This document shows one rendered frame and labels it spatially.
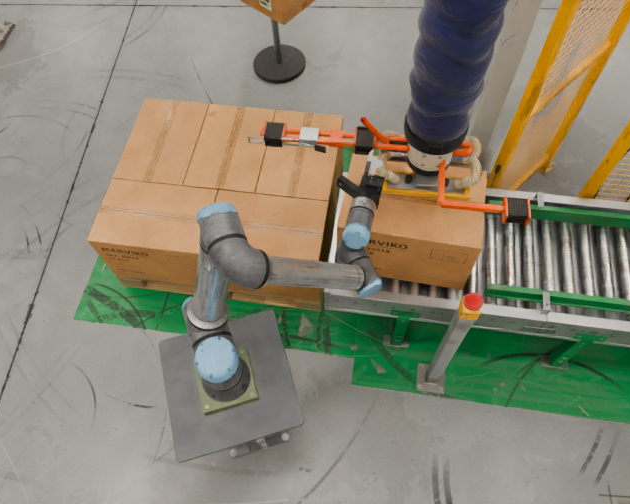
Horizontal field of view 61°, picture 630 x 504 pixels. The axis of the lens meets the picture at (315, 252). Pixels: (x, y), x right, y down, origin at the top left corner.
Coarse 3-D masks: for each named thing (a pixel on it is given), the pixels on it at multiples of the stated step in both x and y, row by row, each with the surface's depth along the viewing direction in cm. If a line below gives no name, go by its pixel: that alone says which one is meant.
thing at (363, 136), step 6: (360, 126) 204; (360, 132) 203; (366, 132) 203; (354, 138) 201; (360, 138) 202; (366, 138) 202; (372, 138) 202; (354, 144) 200; (360, 144) 201; (366, 144) 201; (372, 144) 200; (354, 150) 203; (360, 150) 202; (366, 150) 202
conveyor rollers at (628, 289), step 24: (504, 240) 266; (528, 240) 262; (600, 240) 262; (624, 240) 260; (528, 264) 256; (552, 264) 256; (600, 264) 257; (624, 264) 254; (432, 288) 252; (552, 288) 250; (624, 288) 250; (576, 312) 244
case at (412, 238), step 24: (360, 168) 238; (408, 168) 237; (456, 168) 236; (480, 192) 229; (384, 216) 225; (408, 216) 225; (432, 216) 224; (456, 216) 224; (480, 216) 223; (384, 240) 226; (408, 240) 222; (432, 240) 219; (456, 240) 218; (480, 240) 218; (384, 264) 244; (408, 264) 239; (432, 264) 235; (456, 264) 231; (456, 288) 250
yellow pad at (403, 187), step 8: (400, 176) 208; (408, 176) 205; (448, 176) 208; (456, 176) 208; (384, 184) 207; (392, 184) 206; (400, 184) 206; (408, 184) 206; (448, 184) 204; (384, 192) 207; (392, 192) 206; (400, 192) 205; (408, 192) 205; (416, 192) 205; (424, 192) 204; (432, 192) 204; (448, 192) 204; (456, 192) 203; (464, 192) 204
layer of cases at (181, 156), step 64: (192, 128) 306; (256, 128) 305; (320, 128) 303; (128, 192) 286; (192, 192) 285; (256, 192) 283; (320, 192) 281; (128, 256) 282; (192, 256) 270; (320, 256) 267
